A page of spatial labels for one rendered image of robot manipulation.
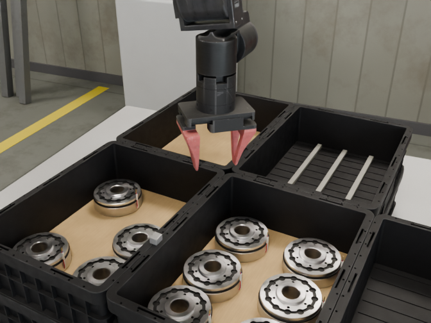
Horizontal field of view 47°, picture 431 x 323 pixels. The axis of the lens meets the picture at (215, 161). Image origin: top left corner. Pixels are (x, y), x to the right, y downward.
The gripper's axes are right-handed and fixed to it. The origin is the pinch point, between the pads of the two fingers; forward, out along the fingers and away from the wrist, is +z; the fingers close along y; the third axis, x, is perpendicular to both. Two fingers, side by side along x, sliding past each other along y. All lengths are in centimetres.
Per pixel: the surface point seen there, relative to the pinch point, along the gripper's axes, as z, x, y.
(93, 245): 23.6, -15.0, 20.1
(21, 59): 70, -308, 54
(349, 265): 13.6, 14.0, -17.5
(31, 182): 36, -65, 35
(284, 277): 20.4, 6.7, -10.3
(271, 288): 20.4, 8.7, -7.2
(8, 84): 93, -323, 68
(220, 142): 23, -49, -16
